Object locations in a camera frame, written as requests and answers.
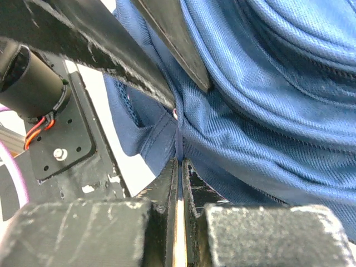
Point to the navy blue student backpack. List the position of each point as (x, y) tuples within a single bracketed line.
[(279, 122)]

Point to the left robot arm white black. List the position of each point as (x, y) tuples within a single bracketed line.
[(29, 85)]

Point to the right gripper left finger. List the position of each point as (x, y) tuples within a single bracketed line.
[(137, 231)]

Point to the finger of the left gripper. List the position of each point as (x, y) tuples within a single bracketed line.
[(87, 33), (167, 20)]

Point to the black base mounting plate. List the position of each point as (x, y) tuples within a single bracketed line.
[(73, 159)]

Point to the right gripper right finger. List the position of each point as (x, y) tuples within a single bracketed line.
[(219, 233)]

